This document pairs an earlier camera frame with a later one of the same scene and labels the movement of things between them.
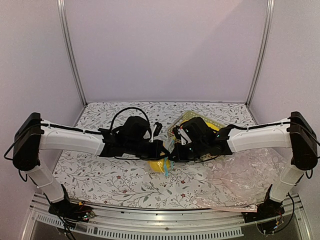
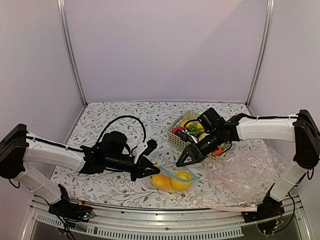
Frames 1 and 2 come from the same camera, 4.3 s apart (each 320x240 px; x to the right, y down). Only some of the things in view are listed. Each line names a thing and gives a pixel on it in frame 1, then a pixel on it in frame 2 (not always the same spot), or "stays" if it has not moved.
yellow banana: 213,126 → 200,128
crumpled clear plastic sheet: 242,180 stays
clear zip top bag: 164,165 → 178,183
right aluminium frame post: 258,72 stays
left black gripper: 158,147 → 140,171
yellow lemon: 162,165 → 181,182
